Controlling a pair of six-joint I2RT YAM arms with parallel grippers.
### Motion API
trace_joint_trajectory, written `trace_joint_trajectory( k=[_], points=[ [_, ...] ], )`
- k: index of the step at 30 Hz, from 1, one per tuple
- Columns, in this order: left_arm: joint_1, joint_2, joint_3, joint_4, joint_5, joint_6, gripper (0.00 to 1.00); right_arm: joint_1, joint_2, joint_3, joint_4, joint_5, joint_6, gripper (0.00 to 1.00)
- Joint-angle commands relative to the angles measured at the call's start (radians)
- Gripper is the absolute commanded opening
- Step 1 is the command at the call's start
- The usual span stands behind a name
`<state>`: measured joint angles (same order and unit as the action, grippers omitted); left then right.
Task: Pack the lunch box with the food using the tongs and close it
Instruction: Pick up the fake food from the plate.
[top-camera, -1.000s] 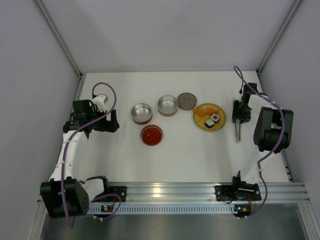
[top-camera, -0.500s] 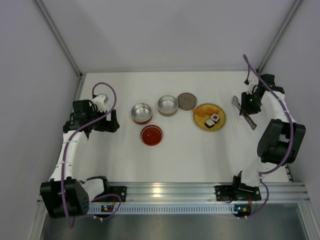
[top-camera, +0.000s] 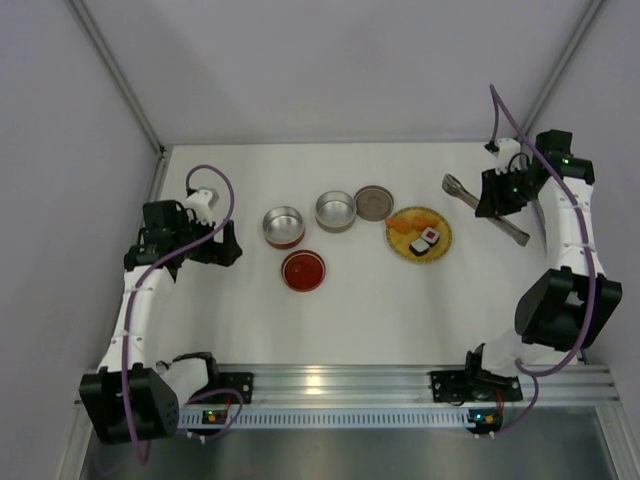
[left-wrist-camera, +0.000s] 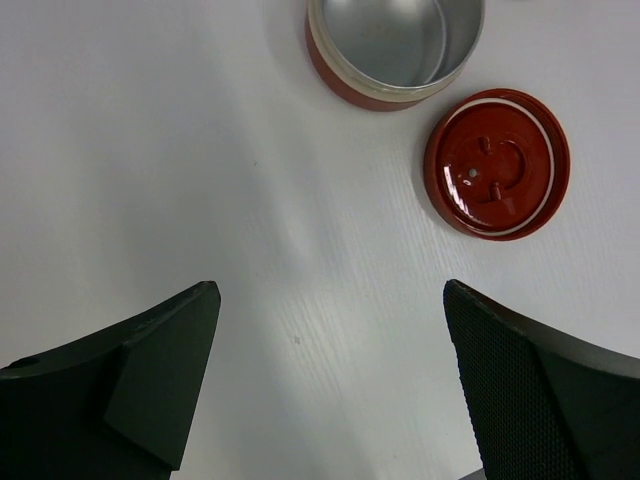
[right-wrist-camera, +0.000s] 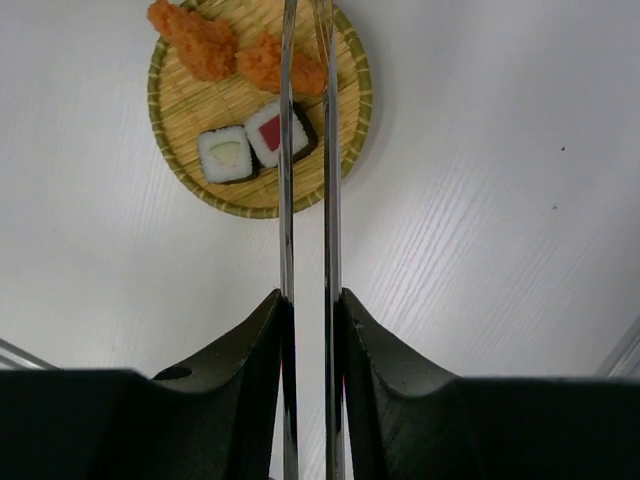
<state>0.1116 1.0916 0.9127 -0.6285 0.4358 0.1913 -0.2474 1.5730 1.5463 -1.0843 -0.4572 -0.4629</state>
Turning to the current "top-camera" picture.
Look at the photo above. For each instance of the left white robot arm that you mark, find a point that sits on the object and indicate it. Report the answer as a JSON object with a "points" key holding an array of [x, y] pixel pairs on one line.
{"points": [[137, 391]]}

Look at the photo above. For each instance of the red round lid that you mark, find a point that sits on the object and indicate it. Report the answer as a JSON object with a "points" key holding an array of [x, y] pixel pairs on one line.
{"points": [[303, 270]]}

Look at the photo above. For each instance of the slotted cable duct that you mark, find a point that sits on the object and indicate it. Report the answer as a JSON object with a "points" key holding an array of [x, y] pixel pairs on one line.
{"points": [[336, 418]]}

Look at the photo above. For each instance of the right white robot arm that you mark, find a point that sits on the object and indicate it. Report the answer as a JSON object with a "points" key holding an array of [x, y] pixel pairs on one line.
{"points": [[568, 306]]}

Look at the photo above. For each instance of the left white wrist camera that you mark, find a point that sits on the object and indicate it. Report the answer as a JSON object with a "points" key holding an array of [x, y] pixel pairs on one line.
{"points": [[202, 203]]}

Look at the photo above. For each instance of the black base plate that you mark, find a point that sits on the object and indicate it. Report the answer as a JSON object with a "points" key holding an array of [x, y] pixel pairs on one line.
{"points": [[240, 381], [457, 386]]}

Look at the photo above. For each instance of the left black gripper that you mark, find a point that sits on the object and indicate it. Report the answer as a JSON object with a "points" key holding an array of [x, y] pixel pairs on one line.
{"points": [[215, 245]]}

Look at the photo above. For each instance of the brown round lid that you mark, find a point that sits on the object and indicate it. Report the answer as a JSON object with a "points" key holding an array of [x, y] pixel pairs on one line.
{"points": [[374, 203]]}

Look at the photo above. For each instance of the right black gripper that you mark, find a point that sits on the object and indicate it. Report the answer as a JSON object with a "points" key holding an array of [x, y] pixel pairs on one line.
{"points": [[498, 195]]}

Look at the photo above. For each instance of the sushi roll white centre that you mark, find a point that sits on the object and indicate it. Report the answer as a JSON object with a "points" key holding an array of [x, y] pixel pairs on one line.
{"points": [[419, 247]]}

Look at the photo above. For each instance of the brown-banded metal tin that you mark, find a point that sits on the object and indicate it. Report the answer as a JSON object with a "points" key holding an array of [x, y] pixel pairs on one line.
{"points": [[335, 211]]}

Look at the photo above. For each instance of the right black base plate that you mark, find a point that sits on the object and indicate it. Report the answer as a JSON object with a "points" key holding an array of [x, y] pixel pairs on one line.
{"points": [[457, 386]]}

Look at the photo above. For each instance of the orange fried food piece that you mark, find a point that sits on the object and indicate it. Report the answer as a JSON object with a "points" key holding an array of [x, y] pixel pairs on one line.
{"points": [[399, 224]]}

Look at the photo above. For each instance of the aluminium mounting rail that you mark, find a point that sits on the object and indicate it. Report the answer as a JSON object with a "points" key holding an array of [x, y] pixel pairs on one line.
{"points": [[279, 386]]}

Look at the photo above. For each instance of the round bamboo plate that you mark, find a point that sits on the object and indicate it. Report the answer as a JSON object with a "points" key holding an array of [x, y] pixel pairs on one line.
{"points": [[399, 243]]}

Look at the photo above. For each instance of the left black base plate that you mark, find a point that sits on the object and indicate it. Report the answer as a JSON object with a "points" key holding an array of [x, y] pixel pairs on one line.
{"points": [[240, 381]]}

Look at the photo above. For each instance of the red-banded metal tin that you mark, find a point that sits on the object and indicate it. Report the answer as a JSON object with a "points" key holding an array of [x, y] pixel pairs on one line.
{"points": [[283, 227]]}

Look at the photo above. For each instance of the metal tongs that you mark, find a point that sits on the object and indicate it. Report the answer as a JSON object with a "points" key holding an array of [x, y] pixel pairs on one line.
{"points": [[453, 187]]}

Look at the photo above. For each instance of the sushi roll red centre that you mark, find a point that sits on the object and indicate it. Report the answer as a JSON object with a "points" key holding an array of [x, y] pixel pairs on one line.
{"points": [[431, 235]]}

